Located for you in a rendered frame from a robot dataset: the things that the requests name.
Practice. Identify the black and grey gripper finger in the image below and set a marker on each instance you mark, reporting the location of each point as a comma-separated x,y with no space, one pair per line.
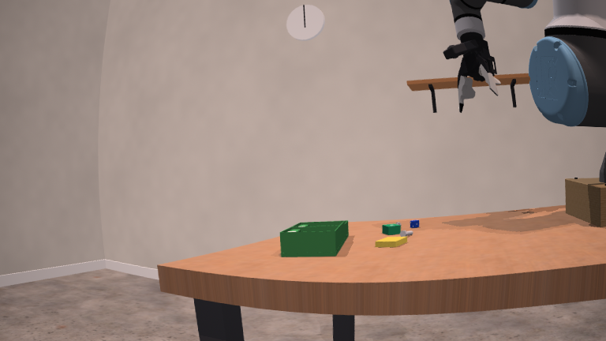
465,90
485,72

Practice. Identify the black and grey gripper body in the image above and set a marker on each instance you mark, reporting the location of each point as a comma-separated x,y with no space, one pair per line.
469,60

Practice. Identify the green three-compartment bin rack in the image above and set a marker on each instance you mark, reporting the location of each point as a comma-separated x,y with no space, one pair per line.
322,241

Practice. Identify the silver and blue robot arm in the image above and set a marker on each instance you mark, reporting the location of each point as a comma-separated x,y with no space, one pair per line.
567,68

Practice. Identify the green nine-volt battery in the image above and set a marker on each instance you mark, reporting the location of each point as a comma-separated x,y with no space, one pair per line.
391,229

